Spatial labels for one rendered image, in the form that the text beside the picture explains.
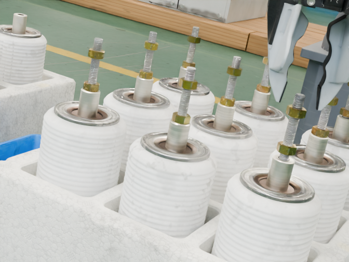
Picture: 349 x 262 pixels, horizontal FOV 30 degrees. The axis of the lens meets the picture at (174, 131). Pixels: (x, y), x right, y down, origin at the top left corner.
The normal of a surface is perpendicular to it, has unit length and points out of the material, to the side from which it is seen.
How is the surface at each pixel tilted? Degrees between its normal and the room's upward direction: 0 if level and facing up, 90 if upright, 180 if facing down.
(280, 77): 90
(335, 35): 90
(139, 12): 90
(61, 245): 90
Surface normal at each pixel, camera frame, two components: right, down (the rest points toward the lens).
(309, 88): -0.93, -0.07
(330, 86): -0.07, 0.30
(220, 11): -0.44, 0.21
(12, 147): 0.86, 0.28
